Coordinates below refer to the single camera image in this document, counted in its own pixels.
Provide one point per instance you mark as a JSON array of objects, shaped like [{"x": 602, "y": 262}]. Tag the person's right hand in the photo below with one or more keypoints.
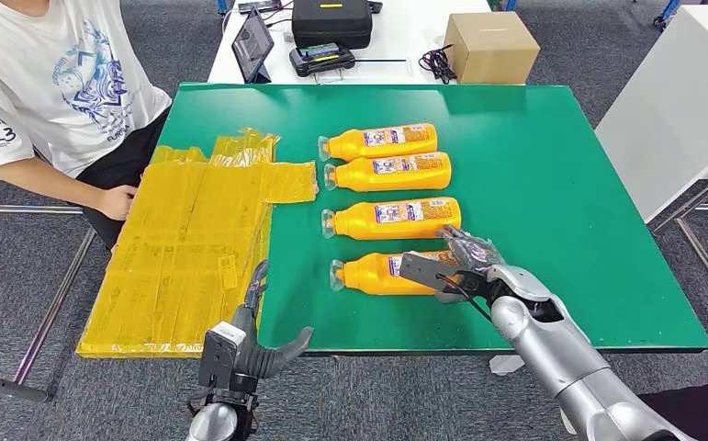
[{"x": 116, "y": 202}]

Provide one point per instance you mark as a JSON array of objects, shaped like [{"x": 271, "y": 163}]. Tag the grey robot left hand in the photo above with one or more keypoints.
[{"x": 250, "y": 359}]

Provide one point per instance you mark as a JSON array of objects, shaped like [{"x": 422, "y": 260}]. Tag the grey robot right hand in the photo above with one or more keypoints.
[{"x": 472, "y": 252}]

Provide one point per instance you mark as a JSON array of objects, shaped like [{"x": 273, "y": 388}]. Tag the orange detergent bottle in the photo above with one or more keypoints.
[
  {"x": 359, "y": 176},
  {"x": 366, "y": 274},
  {"x": 353, "y": 146},
  {"x": 359, "y": 222}
]

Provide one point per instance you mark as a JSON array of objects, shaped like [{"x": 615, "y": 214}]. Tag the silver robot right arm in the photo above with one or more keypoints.
[{"x": 560, "y": 359}]

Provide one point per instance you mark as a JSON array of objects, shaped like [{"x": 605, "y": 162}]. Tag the person's right forearm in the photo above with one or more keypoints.
[{"x": 49, "y": 185}]

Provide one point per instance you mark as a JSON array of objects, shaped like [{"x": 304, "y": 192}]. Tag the yellow taped cardboard board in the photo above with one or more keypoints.
[{"x": 177, "y": 255}]

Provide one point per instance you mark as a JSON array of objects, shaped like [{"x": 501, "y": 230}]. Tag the white table foot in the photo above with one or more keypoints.
[{"x": 505, "y": 364}]

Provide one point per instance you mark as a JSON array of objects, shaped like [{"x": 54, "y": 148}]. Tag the stainless steel bench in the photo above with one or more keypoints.
[{"x": 55, "y": 305}]

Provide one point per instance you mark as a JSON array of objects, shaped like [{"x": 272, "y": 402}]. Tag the brown cardboard box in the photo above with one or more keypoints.
[{"x": 490, "y": 52}]

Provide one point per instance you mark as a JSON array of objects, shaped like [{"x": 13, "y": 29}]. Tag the black tablet on stand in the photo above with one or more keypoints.
[{"x": 253, "y": 45}]

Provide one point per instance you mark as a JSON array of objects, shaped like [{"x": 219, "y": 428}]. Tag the clear acrylic stand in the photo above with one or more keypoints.
[{"x": 329, "y": 78}]

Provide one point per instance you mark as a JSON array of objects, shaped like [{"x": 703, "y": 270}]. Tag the white desk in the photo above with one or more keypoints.
[{"x": 402, "y": 36}]

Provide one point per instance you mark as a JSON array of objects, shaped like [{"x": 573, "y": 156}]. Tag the black smartphone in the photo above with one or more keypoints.
[{"x": 259, "y": 7}]

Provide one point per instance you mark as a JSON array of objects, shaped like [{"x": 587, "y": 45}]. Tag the black handheld controller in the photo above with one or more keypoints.
[{"x": 322, "y": 59}]

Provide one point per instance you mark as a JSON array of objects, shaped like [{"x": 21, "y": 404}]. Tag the white table steel legs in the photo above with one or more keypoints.
[{"x": 676, "y": 109}]

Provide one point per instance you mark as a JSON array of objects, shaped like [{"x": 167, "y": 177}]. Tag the small black device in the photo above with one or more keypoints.
[{"x": 375, "y": 6}]

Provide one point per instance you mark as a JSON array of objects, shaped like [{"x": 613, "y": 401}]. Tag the black carrying case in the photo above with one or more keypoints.
[{"x": 332, "y": 24}]

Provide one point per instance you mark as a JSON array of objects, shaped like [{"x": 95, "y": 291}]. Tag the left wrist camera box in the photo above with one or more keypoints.
[{"x": 220, "y": 353}]

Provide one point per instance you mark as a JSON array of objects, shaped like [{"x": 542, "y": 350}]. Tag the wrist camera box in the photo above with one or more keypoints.
[
  {"x": 220, "y": 353},
  {"x": 426, "y": 271}
]

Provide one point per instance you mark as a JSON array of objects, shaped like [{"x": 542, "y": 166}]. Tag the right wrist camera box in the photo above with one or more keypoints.
[{"x": 426, "y": 271}]

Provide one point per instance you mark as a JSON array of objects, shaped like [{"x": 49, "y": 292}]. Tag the blue steel cart frame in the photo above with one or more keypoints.
[{"x": 670, "y": 9}]

